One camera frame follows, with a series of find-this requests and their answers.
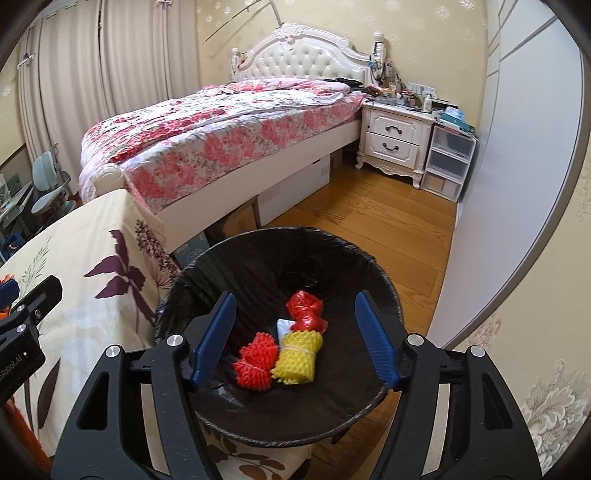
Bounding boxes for brown cardboard box under bed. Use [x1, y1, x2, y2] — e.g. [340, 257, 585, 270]
[217, 197, 259, 239]

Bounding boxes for yellow foam fruit net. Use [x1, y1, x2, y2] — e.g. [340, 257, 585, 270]
[270, 331, 324, 385]

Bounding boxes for red crumpled plastic wrapper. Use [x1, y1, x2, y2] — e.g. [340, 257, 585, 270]
[287, 290, 328, 334]

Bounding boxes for pale blue desk chair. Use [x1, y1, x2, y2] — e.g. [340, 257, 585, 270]
[31, 147, 76, 218]

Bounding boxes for teal box under bed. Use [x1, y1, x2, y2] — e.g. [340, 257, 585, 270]
[172, 232, 209, 269]

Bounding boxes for clear plastic drawer unit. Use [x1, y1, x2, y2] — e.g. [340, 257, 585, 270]
[421, 122, 478, 203]

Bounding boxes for grey study desk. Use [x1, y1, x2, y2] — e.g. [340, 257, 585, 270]
[1, 182, 34, 240]

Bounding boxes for beige curtains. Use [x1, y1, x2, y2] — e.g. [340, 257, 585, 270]
[16, 0, 199, 193]

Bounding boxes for white two-drawer nightstand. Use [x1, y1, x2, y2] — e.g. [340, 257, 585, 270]
[356, 99, 436, 189]

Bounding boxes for white cardboard box under bed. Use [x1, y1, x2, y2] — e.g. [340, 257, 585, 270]
[256, 155, 331, 226]

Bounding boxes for white bed with floral quilt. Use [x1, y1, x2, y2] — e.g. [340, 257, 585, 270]
[79, 23, 383, 250]

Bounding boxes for black lined trash bin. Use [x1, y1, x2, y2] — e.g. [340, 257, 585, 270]
[153, 227, 404, 448]

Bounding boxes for red foam fruit net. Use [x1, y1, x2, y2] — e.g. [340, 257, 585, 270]
[232, 332, 280, 391]

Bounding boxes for beige floral bedspread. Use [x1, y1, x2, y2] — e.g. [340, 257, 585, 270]
[0, 187, 316, 480]

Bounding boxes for white crumpled paper scrap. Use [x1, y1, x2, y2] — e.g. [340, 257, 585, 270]
[276, 319, 296, 345]

